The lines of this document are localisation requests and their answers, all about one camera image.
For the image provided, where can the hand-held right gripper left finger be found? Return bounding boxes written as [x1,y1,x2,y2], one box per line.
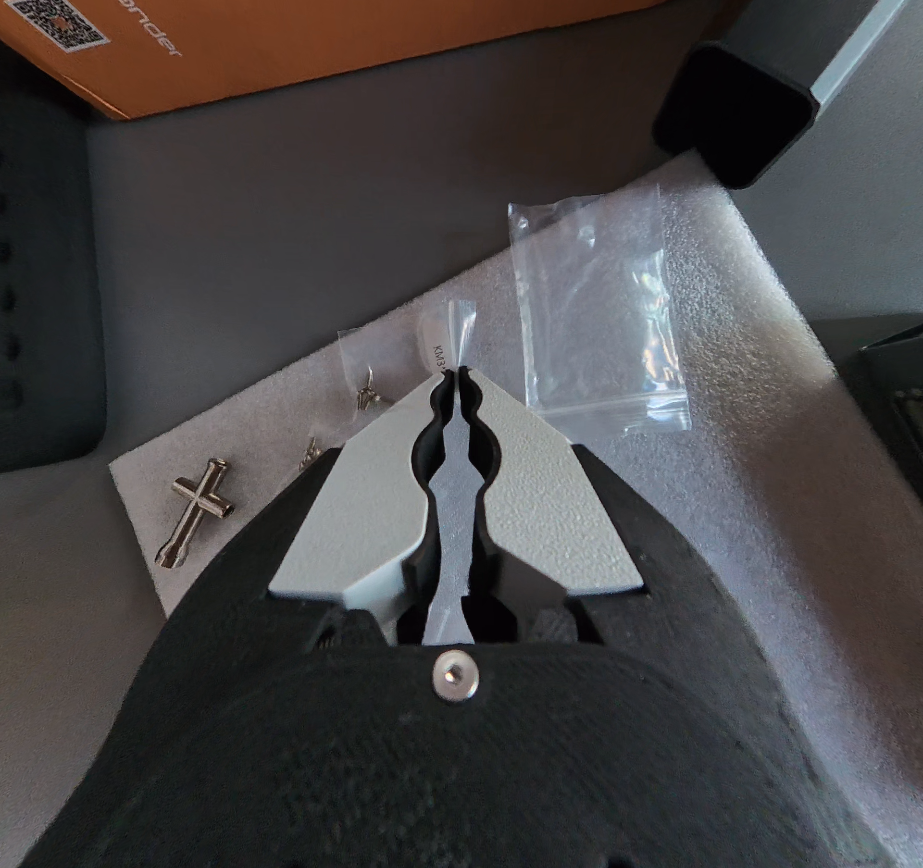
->
[268,371,455,625]

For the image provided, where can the grey desk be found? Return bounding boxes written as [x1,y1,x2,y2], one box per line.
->
[0,0,923,868]

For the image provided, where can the large clear zip bag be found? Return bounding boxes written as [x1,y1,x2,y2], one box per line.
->
[507,183,694,441]

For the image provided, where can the metal cross wrench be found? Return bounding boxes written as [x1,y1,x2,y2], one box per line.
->
[154,456,236,568]

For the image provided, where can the orange cardboard kit box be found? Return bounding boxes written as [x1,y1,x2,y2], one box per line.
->
[0,0,781,122]

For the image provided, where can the white foam sheet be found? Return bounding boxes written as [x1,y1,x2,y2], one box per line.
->
[108,161,923,868]

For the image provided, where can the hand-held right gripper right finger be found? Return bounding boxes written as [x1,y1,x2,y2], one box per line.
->
[460,369,644,629]

